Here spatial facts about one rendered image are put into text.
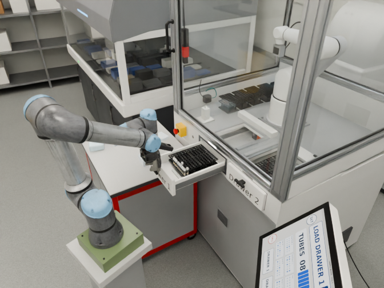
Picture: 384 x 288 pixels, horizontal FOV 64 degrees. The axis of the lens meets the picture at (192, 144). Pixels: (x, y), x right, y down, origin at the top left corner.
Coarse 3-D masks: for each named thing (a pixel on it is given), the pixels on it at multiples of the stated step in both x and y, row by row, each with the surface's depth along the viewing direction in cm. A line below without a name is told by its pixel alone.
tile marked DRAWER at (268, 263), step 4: (272, 248) 108; (264, 252) 110; (268, 252) 109; (272, 252) 107; (264, 256) 109; (268, 256) 107; (272, 256) 106; (264, 260) 108; (268, 260) 106; (272, 260) 104; (264, 264) 106; (268, 264) 104; (272, 264) 103; (264, 268) 105; (268, 268) 103; (272, 268) 102; (264, 272) 103; (268, 272) 102
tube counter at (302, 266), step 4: (304, 260) 93; (308, 260) 92; (300, 264) 93; (304, 264) 92; (308, 264) 91; (300, 268) 92; (304, 268) 91; (308, 268) 90; (300, 272) 91; (304, 272) 90; (308, 272) 89; (300, 276) 90; (304, 276) 89; (308, 276) 88; (300, 280) 89; (304, 280) 88; (308, 280) 87; (300, 284) 88; (304, 284) 87; (308, 284) 86
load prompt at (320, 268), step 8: (320, 224) 98; (312, 232) 98; (320, 232) 95; (312, 240) 96; (320, 240) 93; (312, 248) 94; (320, 248) 91; (312, 256) 92; (320, 256) 89; (312, 264) 89; (320, 264) 87; (320, 272) 85; (328, 272) 83; (320, 280) 84; (328, 280) 82
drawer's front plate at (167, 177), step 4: (156, 160) 166; (164, 168) 160; (160, 172) 165; (164, 172) 159; (168, 172) 158; (160, 176) 167; (164, 176) 161; (168, 176) 155; (172, 176) 155; (160, 180) 169; (164, 180) 163; (168, 180) 157; (172, 180) 153; (164, 184) 165; (168, 184) 159; (172, 184) 154; (172, 188) 155; (172, 192) 157
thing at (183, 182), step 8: (192, 144) 185; (200, 144) 187; (168, 152) 178; (176, 152) 180; (216, 152) 178; (168, 160) 180; (224, 160) 173; (168, 168) 175; (208, 168) 166; (216, 168) 168; (224, 168) 172; (192, 176) 161; (200, 176) 164; (208, 176) 168; (176, 184) 158; (184, 184) 161
